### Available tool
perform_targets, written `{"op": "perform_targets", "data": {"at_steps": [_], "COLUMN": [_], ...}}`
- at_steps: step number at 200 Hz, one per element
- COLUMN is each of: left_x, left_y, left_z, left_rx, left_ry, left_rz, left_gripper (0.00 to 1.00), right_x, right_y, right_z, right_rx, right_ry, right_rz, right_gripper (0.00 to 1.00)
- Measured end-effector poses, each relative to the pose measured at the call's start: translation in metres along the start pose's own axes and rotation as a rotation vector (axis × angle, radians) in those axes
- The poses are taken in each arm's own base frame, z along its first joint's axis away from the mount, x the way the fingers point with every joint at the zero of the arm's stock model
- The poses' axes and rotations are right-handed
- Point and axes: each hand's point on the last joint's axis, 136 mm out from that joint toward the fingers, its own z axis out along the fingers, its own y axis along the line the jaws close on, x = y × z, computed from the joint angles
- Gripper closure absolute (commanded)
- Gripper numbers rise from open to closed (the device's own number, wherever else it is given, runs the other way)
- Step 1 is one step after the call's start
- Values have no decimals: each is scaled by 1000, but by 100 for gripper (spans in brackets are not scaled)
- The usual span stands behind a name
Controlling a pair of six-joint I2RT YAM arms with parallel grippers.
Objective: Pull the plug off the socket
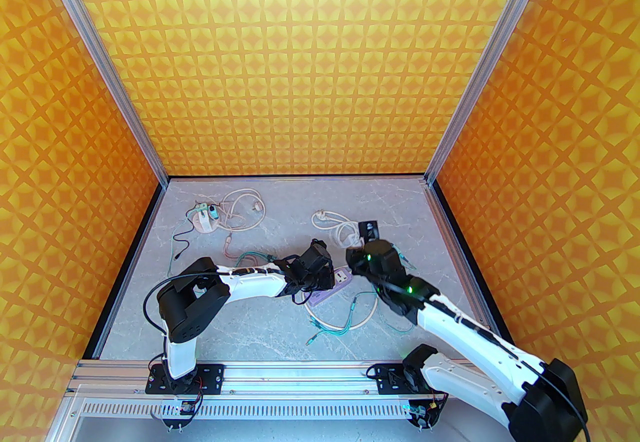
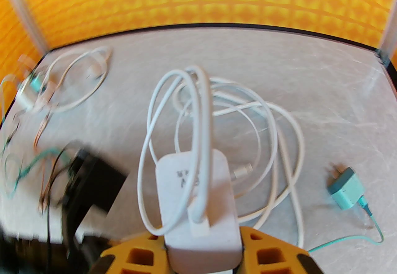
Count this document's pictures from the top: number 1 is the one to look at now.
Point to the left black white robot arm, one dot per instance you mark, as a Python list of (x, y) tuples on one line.
[(250, 282)]

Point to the small controller board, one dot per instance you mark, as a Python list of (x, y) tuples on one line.
[(182, 411), (422, 412)]

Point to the aluminium front rail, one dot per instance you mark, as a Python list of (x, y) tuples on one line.
[(300, 375)]

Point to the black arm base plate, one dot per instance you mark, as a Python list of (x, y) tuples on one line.
[(212, 377), (385, 380)]

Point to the white charger block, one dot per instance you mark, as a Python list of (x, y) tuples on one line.
[(353, 243)]

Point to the aluminium corner post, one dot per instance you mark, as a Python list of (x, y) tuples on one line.
[(489, 60), (102, 60)]

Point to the black table edge trim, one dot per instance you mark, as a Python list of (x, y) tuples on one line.
[(300, 177), (463, 240), (137, 240)]

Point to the white charger with green plug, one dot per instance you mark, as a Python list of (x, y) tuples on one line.
[(205, 216)]

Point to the grey lower panel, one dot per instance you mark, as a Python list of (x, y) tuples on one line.
[(300, 432)]

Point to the purple power strip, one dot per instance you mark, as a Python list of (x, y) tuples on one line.
[(322, 218), (344, 277)]

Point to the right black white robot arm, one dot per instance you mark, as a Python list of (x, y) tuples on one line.
[(475, 335)]

